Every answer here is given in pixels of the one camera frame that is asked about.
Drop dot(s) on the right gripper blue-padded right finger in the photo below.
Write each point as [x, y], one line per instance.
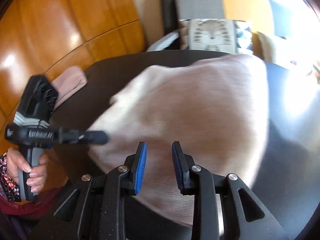
[182, 165]

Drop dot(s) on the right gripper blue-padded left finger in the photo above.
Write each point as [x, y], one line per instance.
[136, 167]

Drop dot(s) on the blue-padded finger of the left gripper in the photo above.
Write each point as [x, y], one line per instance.
[96, 137]

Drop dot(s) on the beige knit sweater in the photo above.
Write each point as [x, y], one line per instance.
[217, 109]

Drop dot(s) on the floral patterned sleeve forearm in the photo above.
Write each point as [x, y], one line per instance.
[10, 190]

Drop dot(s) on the person's left hand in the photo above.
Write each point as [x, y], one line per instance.
[37, 174]

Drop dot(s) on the folded pink garment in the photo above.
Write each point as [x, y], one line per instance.
[68, 83]

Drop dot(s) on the wooden panel wardrobe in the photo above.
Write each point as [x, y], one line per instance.
[48, 36]

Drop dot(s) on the tiger print cushion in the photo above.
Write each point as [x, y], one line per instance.
[221, 35]

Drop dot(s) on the deer print cushion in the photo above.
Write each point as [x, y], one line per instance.
[278, 50]

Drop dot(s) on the black rolled mat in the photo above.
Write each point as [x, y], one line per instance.
[169, 16]

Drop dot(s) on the grey yellow blue sofa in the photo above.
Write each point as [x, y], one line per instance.
[267, 16]

